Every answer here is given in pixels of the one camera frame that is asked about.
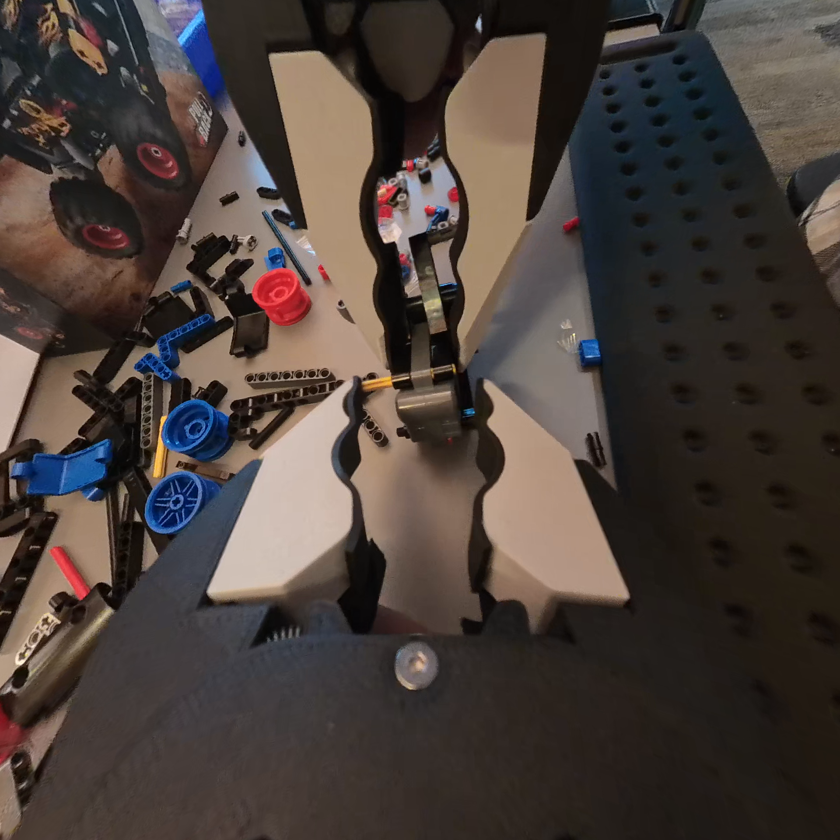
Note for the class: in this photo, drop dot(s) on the small blue toy panel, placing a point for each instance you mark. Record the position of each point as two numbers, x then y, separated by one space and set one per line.
275 258

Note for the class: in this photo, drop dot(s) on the blue toy fender piece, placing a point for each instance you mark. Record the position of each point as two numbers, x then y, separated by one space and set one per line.
59 469

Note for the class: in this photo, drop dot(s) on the yellow toy axle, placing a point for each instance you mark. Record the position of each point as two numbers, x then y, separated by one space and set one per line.
160 446
375 382

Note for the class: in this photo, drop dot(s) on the blue angled toy beam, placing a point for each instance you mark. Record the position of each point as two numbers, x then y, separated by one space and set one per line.
187 331
157 366

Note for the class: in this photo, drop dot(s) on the red toy axle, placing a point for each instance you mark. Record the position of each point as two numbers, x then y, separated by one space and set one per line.
69 571

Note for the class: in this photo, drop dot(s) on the black toy axle pin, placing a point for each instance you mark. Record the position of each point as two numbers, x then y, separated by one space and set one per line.
596 449

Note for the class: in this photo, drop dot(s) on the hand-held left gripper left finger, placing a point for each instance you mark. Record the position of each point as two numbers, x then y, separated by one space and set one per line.
282 525

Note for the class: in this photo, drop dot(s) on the light grey toy beam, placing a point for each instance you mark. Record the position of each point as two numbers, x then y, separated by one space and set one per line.
36 640

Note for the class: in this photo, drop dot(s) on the black toy cylinder piece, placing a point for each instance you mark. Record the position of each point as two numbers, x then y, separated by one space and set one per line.
59 649

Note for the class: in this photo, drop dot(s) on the partly built toy chassis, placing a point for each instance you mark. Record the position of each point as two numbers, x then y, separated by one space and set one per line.
426 407

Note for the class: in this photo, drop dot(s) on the blue toy block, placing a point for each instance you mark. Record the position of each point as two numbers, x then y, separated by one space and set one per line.
589 353

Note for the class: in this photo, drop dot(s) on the person's plaid shirt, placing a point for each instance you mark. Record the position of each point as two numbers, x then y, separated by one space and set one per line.
823 243

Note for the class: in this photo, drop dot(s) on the red toy wheel rim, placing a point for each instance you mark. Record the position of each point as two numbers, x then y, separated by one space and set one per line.
279 295
8 735

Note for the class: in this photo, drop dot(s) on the black square toy panel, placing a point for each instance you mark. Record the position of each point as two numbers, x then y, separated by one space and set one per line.
167 312
249 334

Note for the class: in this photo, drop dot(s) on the blue storage bin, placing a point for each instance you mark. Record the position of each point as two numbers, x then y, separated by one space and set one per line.
200 52

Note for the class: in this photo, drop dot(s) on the blue spoked toy wheel rim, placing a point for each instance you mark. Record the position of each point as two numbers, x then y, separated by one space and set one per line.
177 502

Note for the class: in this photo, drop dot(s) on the pile of black toy beams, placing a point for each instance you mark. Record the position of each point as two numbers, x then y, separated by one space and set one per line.
289 377

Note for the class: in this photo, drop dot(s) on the small clear plastic bag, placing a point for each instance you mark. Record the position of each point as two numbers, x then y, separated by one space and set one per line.
568 336

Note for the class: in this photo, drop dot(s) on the long dark toy axle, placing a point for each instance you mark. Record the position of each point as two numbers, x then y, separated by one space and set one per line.
287 246

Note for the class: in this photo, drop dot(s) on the pile of small toy pins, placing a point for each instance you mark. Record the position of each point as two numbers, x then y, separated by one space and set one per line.
394 193

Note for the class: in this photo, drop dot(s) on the printed toy truck box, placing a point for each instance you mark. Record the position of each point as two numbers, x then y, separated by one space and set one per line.
65 229

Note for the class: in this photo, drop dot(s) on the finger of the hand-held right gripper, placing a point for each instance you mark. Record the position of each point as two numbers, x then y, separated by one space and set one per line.
321 164
499 164

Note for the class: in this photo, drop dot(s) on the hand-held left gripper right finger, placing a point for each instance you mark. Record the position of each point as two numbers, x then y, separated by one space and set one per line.
558 525

